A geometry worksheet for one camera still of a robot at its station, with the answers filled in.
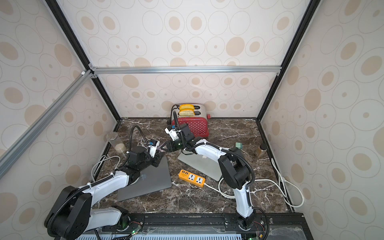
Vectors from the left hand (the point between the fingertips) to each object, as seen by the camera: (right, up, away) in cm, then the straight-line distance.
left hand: (164, 151), depth 86 cm
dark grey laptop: (-8, -17, +1) cm, 19 cm away
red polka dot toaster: (+20, +16, +11) cm, 28 cm away
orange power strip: (+16, -16, -1) cm, 22 cm away
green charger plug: (+47, +2, +15) cm, 50 cm away
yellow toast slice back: (+12, +28, +11) cm, 32 cm away
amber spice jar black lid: (+58, 0, +6) cm, 59 cm away
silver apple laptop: (+27, -10, +6) cm, 29 cm away
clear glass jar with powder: (-34, +3, +13) cm, 36 cm away
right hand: (-2, 0, -1) cm, 2 cm away
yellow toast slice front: (+12, +24, +9) cm, 28 cm away
